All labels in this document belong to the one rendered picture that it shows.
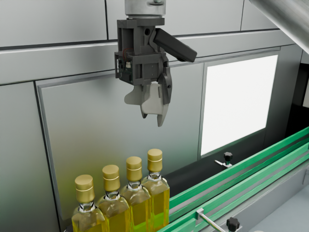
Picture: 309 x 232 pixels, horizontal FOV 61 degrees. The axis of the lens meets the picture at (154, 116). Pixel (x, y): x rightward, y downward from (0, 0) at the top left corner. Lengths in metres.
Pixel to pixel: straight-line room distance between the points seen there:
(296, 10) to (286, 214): 0.87
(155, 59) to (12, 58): 0.26
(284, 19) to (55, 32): 0.42
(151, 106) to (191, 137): 0.38
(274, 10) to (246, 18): 0.56
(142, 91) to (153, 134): 0.21
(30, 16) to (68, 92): 0.16
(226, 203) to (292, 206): 0.41
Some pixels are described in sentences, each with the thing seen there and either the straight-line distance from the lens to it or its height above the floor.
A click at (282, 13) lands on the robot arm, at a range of 0.43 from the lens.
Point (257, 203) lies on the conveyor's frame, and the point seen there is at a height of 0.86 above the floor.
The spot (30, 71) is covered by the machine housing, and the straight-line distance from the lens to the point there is 0.57.
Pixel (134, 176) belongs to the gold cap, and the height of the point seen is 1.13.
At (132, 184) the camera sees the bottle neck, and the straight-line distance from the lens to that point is 0.60.
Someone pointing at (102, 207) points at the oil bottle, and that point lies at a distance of 0.59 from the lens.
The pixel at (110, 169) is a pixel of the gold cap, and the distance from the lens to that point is 0.56.
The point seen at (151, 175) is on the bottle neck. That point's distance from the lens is 0.63.
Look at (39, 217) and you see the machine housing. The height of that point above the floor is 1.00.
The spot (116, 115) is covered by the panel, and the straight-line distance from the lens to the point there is 0.66.
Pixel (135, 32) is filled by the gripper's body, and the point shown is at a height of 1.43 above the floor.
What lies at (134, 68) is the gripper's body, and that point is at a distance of 0.48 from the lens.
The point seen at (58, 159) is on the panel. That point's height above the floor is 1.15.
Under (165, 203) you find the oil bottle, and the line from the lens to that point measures 0.67.
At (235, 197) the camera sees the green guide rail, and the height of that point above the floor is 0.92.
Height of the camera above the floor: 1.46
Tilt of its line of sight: 22 degrees down
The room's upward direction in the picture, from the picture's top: straight up
